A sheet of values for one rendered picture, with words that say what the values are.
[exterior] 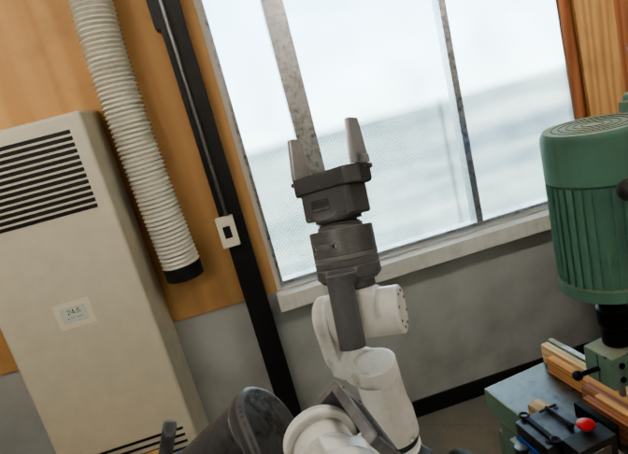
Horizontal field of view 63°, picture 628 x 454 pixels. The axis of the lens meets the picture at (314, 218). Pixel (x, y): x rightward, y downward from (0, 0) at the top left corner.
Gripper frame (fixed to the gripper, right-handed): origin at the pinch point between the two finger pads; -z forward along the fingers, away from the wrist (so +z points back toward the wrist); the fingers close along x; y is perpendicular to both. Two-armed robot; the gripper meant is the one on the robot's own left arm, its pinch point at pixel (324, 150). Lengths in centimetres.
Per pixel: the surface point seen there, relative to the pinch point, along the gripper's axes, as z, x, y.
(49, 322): 22, -155, -16
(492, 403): 58, -13, -59
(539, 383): 55, -4, -66
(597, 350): 44, 14, -53
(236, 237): 5, -120, -80
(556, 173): 8.7, 17.3, -39.7
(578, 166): 8.5, 21.2, -38.2
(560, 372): 53, 1, -68
